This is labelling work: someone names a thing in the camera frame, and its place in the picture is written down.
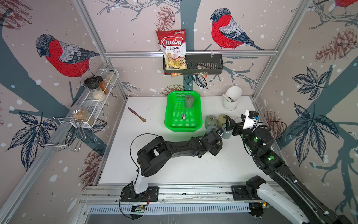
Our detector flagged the black lid spice jar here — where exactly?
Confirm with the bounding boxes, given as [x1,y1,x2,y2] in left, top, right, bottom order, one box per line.
[84,77,106,102]

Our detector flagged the pale spice jar back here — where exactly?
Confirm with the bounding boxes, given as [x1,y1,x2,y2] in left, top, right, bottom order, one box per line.
[104,70,116,85]

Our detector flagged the white wire spice rack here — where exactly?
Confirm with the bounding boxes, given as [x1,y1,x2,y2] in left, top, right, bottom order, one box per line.
[34,68,119,152]

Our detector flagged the silver lid grain jar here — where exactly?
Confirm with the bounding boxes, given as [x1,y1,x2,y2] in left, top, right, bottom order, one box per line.
[70,105,90,122]

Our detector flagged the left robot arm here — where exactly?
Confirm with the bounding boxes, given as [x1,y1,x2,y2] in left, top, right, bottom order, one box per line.
[132,130,223,195]

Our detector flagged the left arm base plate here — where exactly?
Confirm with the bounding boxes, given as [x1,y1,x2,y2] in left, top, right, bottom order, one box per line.
[120,186,159,202]

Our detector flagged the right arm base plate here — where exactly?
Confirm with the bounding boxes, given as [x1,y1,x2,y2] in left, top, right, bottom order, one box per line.
[230,185,263,201]

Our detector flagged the orange spice jar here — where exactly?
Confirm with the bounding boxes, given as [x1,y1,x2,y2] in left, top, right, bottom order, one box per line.
[95,76,110,95]

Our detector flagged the small snack packet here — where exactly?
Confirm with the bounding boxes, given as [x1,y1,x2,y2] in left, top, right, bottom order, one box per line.
[195,64,210,78]

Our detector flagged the white utensil holder cup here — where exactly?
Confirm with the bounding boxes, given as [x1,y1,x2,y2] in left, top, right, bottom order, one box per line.
[223,86,242,111]

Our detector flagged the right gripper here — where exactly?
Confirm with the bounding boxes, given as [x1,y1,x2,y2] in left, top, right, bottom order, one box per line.
[226,114,259,155]

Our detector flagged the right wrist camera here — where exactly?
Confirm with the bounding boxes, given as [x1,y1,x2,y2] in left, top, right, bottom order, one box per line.
[243,110,260,130]

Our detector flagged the white spoon in holder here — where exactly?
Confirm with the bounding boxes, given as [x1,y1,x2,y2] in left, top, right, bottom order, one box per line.
[222,93,231,102]

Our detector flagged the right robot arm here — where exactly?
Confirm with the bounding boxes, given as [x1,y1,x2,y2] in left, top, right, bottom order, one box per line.
[225,112,351,224]

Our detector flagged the Chuba cassava chips bag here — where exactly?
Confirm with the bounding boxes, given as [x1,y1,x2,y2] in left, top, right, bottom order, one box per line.
[156,29,187,70]

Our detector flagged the green plastic basket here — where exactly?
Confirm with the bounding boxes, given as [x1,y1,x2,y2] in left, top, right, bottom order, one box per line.
[164,91,203,132]

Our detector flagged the green tea canister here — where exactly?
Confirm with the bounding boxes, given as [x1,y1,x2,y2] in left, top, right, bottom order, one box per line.
[184,95,195,109]
[205,115,217,128]

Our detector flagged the dark wall-mounted basket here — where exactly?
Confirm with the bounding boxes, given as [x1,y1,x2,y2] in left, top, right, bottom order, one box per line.
[162,54,223,75]

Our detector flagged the purple gold butter knife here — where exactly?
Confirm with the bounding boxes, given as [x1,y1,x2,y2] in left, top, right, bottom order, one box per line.
[128,107,146,122]

